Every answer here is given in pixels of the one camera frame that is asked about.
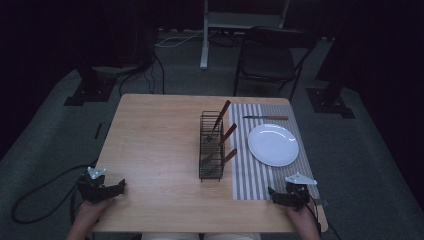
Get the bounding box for wooden-handled knife in rack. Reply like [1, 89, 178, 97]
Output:
[211, 99, 232, 133]

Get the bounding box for wooden-handled spoon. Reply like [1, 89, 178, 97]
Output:
[201, 147, 239, 165]

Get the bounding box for white floor cable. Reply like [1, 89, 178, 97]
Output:
[154, 29, 205, 49]

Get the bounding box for black wire cutlery rack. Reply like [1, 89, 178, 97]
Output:
[198, 110, 226, 183]

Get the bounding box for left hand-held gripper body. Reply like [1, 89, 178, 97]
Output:
[77, 166, 114, 205]

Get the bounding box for black floor cables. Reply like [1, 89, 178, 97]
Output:
[117, 31, 241, 98]

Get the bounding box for white metal desk frame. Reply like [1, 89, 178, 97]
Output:
[199, 0, 292, 70]

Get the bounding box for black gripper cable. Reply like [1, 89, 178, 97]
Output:
[10, 162, 98, 225]
[305, 194, 342, 240]

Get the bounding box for black folding chair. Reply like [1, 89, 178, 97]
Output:
[232, 25, 318, 103]

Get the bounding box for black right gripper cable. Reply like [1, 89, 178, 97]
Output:
[305, 194, 342, 240]

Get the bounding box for wooden-handled table knife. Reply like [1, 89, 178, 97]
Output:
[242, 114, 290, 121]

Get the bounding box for person's left hand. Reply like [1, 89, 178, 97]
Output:
[74, 197, 115, 229]

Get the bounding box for grey striped placemat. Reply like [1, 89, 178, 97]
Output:
[229, 102, 321, 202]

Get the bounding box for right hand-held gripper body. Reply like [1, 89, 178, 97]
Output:
[283, 171, 318, 212]

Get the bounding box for white round plate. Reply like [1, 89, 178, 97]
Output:
[247, 123, 300, 168]

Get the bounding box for black stand with base plate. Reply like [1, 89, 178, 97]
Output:
[63, 19, 118, 108]
[305, 33, 356, 120]

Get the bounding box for wooden-handled fork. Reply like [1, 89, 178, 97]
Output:
[203, 122, 239, 145]

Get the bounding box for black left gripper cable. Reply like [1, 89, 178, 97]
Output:
[10, 162, 98, 225]

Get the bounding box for person's right hand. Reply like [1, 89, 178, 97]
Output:
[284, 202, 318, 232]

